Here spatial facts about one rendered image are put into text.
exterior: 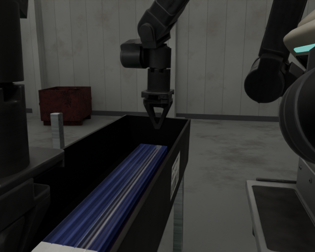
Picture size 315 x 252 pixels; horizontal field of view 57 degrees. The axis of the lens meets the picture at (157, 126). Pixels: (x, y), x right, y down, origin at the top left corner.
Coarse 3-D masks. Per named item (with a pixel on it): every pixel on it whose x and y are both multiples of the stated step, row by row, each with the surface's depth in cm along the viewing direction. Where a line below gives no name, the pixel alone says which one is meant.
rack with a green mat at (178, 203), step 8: (56, 112) 99; (56, 120) 97; (56, 128) 98; (56, 136) 98; (56, 144) 99; (176, 200) 94; (176, 208) 95; (176, 216) 95; (176, 224) 96; (176, 232) 96; (160, 240) 57; (176, 240) 97; (176, 248) 98
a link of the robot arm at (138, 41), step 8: (144, 24) 63; (144, 32) 64; (152, 32) 64; (168, 32) 70; (128, 40) 74; (136, 40) 71; (144, 40) 65; (152, 40) 64; (160, 40) 68; (120, 48) 73; (128, 48) 72; (136, 48) 71; (120, 56) 73; (128, 56) 72; (136, 56) 71; (128, 64) 73; (136, 64) 72
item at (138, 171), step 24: (144, 144) 73; (120, 168) 56; (144, 168) 57; (96, 192) 46; (120, 192) 46; (72, 216) 39; (96, 216) 39; (120, 216) 39; (48, 240) 33; (72, 240) 34; (96, 240) 34
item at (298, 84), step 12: (312, 48) 24; (312, 60) 24; (300, 84) 21; (288, 96) 22; (288, 108) 22; (288, 120) 22; (288, 132) 22; (300, 132) 20; (288, 144) 23; (300, 144) 21; (300, 156) 23; (312, 156) 21
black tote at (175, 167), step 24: (120, 120) 71; (144, 120) 75; (168, 120) 74; (72, 144) 48; (96, 144) 58; (120, 144) 73; (168, 144) 75; (72, 168) 49; (96, 168) 59; (168, 168) 44; (72, 192) 50; (144, 192) 32; (168, 192) 46; (48, 216) 43; (144, 216) 30; (168, 216) 48; (120, 240) 23; (144, 240) 31
